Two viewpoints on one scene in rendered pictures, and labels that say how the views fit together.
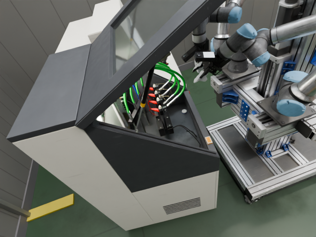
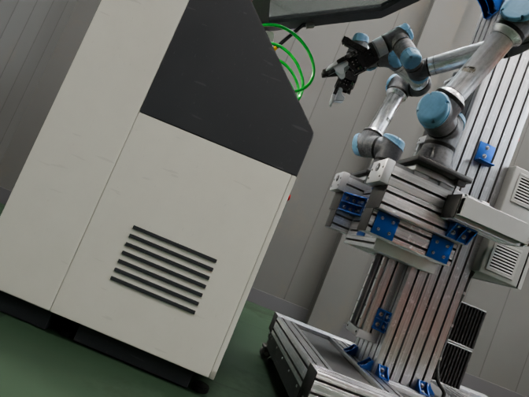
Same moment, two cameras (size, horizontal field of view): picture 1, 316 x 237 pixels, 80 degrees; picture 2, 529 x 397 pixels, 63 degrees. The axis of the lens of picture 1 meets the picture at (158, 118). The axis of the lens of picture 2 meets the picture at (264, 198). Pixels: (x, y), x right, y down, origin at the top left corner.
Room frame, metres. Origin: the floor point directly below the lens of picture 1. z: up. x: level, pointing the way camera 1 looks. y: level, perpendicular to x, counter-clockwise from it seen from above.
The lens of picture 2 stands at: (-0.90, -0.17, 0.56)
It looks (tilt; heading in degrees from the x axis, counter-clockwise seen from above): 5 degrees up; 359
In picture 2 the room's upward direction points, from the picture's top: 23 degrees clockwise
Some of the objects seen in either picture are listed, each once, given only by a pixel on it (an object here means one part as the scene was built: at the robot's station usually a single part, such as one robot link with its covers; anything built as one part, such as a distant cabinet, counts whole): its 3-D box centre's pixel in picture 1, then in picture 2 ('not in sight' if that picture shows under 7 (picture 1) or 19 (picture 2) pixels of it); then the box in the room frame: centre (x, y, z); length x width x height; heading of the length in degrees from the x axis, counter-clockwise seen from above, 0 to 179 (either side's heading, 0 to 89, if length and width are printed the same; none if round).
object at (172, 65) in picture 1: (165, 67); not in sight; (1.59, -0.21, 0.96); 0.70 x 0.22 x 0.03; 178
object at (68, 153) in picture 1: (113, 124); (147, 147); (1.26, 0.42, 0.75); 1.40 x 0.28 x 1.50; 178
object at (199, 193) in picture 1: (171, 165); (187, 249); (0.89, 0.00, 0.39); 0.70 x 0.58 x 0.79; 178
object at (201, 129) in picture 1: (197, 124); not in sight; (0.89, -0.27, 0.87); 0.62 x 0.04 x 0.16; 178
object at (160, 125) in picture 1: (162, 117); not in sight; (1.01, -0.04, 0.91); 0.34 x 0.10 x 0.15; 178
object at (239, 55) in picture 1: (239, 47); (389, 149); (1.19, -0.71, 1.20); 0.13 x 0.12 x 0.14; 45
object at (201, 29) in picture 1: (198, 22); (358, 46); (1.01, -0.35, 1.54); 0.09 x 0.08 x 0.11; 135
